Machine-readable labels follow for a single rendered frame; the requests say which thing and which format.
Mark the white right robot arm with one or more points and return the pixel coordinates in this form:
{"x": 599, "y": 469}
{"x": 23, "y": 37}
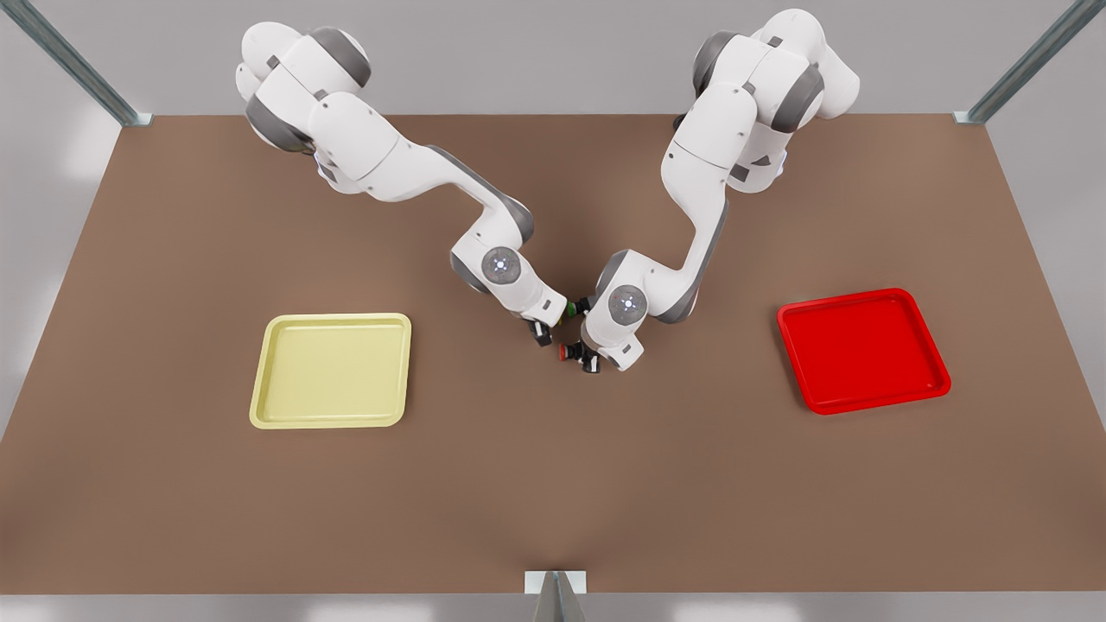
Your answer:
{"x": 363, "y": 147}

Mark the red square tray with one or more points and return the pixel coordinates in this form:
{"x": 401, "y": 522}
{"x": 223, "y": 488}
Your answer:
{"x": 861, "y": 350}

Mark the green push-button switch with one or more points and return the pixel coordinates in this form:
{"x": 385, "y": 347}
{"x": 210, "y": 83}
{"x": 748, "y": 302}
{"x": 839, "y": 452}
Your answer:
{"x": 573, "y": 308}

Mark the red push-button switch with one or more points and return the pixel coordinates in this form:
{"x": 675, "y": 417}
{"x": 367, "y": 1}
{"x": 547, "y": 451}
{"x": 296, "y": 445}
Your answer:
{"x": 570, "y": 352}

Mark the silver frame post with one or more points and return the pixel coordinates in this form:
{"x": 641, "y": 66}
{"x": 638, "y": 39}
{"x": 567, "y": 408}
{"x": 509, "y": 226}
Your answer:
{"x": 556, "y": 596}
{"x": 1028, "y": 62}
{"x": 69, "y": 62}

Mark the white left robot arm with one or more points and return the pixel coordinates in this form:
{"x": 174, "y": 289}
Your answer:
{"x": 717, "y": 164}

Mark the pale yellow square tray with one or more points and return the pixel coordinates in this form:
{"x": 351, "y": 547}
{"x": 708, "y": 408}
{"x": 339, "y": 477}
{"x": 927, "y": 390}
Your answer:
{"x": 333, "y": 371}

